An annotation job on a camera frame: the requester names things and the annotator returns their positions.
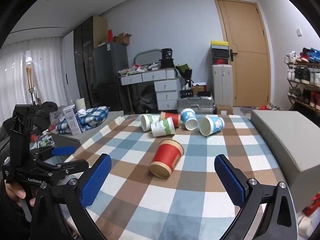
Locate grey rectangular box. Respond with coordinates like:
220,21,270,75
250,109,320,212

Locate grey sofa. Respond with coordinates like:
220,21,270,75
49,110,125,152

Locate black garbage bag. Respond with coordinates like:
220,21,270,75
138,85,159,113

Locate white sheer curtain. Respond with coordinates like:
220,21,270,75
0,34,68,120

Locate white wardrobe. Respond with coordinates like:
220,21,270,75
61,31,82,105

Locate wooden door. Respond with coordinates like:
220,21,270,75
214,0,272,107

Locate wooden shoe rack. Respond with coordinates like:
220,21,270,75
285,61,320,112

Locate group of sneakers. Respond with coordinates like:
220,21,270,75
284,47,320,110

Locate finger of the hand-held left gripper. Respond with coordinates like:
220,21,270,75
37,159,90,174
30,146,76,157

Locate blue plaid blanket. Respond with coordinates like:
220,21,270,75
56,107,110,135

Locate small cardboard box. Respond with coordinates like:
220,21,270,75
215,104,233,116

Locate black shoe box stack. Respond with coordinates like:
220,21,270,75
209,45,230,66

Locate white paper roll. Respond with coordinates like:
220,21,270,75
74,97,86,112

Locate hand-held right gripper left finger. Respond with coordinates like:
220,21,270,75
30,153,112,240

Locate white milk carton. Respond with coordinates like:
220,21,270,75
62,106,82,136

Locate dark grey fridge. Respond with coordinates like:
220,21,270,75
93,42,131,113

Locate blue cup pink print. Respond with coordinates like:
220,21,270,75
180,108,198,131
199,116,225,137

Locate black box appliance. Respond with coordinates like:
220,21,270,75
160,48,175,69

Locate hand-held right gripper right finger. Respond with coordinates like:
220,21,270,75
214,154,298,240

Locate dark glass cabinet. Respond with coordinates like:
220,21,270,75
73,15,108,108

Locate white cup green print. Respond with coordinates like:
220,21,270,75
150,117,176,137
141,114,161,132

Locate person's left hand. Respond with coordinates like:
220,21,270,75
5,182,37,208

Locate checkered tablecloth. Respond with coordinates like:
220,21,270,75
60,114,293,240

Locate black green bag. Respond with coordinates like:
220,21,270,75
176,64,193,80

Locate desk clutter pile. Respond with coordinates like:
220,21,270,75
119,62,163,77

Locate grey metal frame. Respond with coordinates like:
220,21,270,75
134,49,163,68

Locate black jacket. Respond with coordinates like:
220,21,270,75
31,101,66,132

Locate white desk with drawers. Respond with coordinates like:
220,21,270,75
119,69,184,113

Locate open cardboard box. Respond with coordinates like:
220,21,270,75
114,33,132,46

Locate silver suitcase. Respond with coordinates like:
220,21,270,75
177,95,215,116

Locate white drawer cabinet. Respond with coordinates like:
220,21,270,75
154,79,182,110

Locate red paper cup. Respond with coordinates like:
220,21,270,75
149,139,185,180
160,111,181,128

